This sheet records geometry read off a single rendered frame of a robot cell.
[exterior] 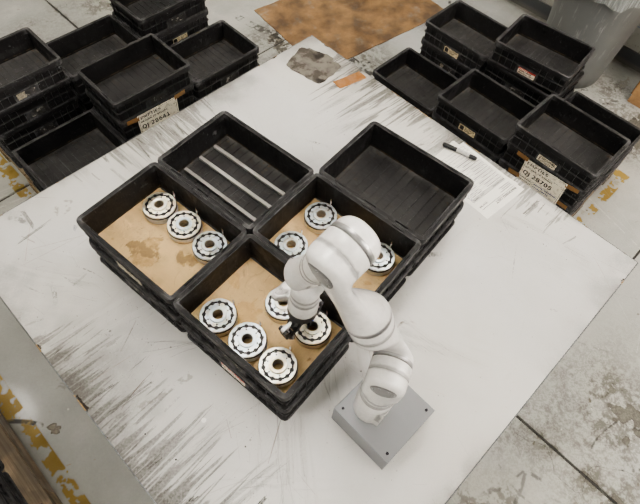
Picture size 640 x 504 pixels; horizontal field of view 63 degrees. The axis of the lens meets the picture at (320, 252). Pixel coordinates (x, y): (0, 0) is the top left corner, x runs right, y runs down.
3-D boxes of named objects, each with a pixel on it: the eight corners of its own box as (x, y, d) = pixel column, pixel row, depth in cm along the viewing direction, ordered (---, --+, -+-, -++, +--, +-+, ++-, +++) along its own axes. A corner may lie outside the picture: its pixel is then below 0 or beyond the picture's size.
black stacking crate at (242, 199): (314, 194, 173) (315, 172, 164) (251, 252, 161) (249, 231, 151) (227, 135, 185) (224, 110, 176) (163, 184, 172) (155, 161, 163)
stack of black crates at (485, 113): (515, 158, 276) (542, 110, 248) (482, 189, 264) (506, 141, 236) (455, 117, 290) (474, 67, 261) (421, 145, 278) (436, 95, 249)
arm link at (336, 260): (329, 274, 76) (368, 352, 95) (373, 231, 79) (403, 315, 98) (290, 246, 82) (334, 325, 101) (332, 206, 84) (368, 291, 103)
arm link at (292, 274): (278, 264, 117) (288, 255, 103) (316, 255, 119) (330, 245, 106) (286, 294, 116) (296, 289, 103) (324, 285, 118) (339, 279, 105)
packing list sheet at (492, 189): (527, 187, 194) (527, 186, 194) (490, 221, 185) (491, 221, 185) (456, 137, 205) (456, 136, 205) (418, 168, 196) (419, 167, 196)
